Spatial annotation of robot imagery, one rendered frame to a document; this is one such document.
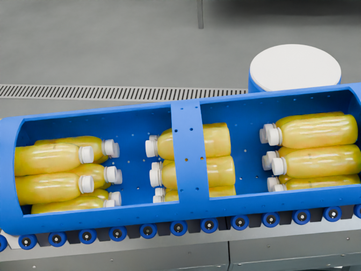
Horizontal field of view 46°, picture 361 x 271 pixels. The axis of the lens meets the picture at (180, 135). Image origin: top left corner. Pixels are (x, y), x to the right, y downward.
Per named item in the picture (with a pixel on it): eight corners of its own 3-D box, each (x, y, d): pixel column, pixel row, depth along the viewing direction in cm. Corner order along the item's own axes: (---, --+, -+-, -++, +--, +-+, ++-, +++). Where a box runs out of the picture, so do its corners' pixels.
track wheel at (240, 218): (251, 214, 102) (249, 212, 104) (232, 212, 102) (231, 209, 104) (247, 233, 103) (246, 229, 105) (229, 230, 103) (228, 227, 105)
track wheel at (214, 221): (219, 218, 102) (219, 215, 104) (201, 215, 102) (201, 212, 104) (217, 235, 103) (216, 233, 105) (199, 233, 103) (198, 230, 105)
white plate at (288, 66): (233, 59, 139) (233, 62, 140) (282, 107, 120) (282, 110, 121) (304, 35, 146) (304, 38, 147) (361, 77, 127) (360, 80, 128)
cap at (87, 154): (87, 155, 101) (94, 154, 101) (85, 166, 98) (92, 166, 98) (82, 143, 99) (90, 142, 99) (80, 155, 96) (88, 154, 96)
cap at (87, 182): (81, 177, 96) (89, 176, 96) (85, 175, 100) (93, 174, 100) (82, 194, 96) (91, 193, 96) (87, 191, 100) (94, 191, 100)
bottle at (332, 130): (361, 133, 92) (280, 142, 93) (353, 149, 98) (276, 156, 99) (352, 107, 96) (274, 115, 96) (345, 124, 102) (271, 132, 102)
